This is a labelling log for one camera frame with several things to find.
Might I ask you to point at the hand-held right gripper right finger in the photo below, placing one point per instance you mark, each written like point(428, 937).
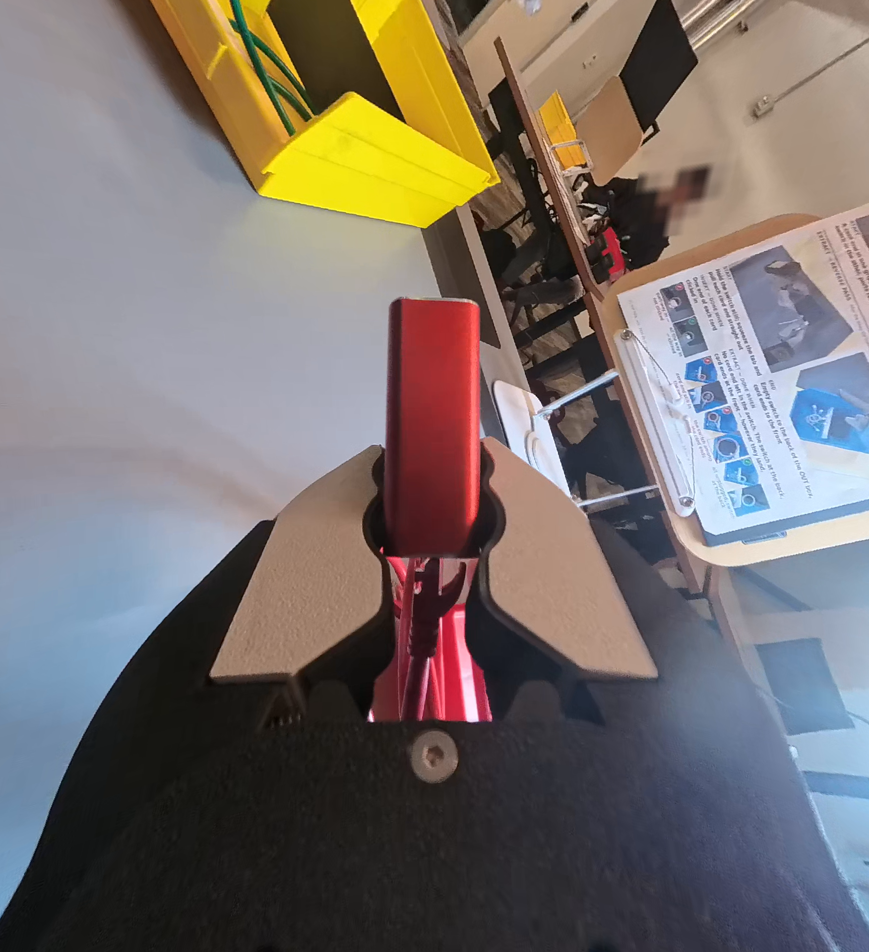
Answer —
point(561, 587)

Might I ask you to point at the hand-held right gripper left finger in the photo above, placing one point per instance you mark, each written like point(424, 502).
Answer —
point(308, 580)

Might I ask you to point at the red ethernet adapter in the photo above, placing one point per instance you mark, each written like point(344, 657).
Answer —
point(434, 431)

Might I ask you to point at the yellow plastic bin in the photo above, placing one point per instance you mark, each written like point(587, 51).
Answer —
point(375, 156)

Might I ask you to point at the wooden table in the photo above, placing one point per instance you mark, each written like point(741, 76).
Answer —
point(553, 186)

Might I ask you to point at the small yellow parts bin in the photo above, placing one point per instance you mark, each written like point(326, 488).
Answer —
point(561, 126)

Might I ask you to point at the black bin divider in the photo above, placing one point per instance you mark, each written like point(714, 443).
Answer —
point(330, 52)

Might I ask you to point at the black board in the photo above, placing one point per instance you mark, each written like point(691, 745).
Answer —
point(658, 59)

